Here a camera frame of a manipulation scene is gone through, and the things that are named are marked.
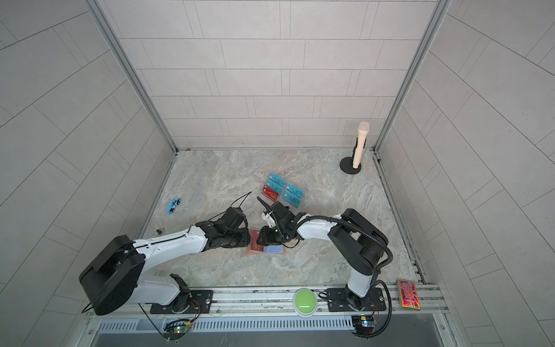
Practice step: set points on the green push button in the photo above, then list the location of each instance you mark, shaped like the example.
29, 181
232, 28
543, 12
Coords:
305, 302

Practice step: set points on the clear acrylic card stand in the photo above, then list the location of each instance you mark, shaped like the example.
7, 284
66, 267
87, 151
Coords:
276, 188

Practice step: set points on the aluminium rail base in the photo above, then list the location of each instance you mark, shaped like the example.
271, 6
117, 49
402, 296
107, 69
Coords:
261, 309

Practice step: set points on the beige microphone on black stand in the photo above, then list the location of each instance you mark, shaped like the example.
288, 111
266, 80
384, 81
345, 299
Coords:
352, 165

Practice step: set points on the red patterned card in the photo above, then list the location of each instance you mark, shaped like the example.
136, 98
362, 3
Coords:
408, 294

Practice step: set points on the circuit board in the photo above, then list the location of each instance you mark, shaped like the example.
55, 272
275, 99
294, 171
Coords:
363, 325
175, 330

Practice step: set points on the blue toy car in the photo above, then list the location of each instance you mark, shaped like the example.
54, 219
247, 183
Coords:
173, 204

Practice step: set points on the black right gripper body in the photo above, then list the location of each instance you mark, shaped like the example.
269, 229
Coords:
275, 235

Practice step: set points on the right circuit board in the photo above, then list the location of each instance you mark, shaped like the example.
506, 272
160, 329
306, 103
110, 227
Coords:
363, 325

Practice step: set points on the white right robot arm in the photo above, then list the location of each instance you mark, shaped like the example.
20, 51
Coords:
362, 245

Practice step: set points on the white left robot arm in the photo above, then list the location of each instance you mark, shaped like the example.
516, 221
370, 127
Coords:
117, 276

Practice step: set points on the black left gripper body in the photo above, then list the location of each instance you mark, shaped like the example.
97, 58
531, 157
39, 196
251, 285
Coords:
238, 238

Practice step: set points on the left circuit board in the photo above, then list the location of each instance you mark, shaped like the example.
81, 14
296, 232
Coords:
175, 330

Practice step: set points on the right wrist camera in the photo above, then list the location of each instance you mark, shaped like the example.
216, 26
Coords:
269, 219

